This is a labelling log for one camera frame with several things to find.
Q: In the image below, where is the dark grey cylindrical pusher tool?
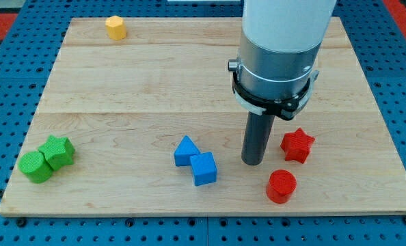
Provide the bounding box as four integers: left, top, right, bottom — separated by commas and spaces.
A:
241, 113, 275, 165

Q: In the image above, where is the blue triangle block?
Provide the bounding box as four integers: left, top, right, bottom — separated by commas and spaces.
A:
174, 135, 200, 167

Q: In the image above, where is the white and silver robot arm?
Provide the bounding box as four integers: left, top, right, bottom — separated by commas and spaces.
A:
228, 0, 336, 120

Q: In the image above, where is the light wooden board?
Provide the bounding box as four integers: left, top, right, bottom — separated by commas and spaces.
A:
0, 17, 406, 218

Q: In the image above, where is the red cylinder block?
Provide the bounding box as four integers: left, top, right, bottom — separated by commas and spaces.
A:
266, 169, 297, 204

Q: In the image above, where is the green star block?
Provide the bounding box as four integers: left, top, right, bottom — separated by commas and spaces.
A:
38, 135, 75, 171

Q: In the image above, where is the blue cube block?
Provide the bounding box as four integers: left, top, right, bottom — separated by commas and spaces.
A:
190, 152, 217, 186

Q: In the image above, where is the red star block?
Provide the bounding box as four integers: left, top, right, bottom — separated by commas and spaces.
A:
280, 128, 316, 164

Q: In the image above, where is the green cylinder block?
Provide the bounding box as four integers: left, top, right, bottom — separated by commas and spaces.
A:
18, 151, 53, 183

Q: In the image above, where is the yellow hexagon block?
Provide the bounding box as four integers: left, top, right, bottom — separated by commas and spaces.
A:
105, 16, 126, 40

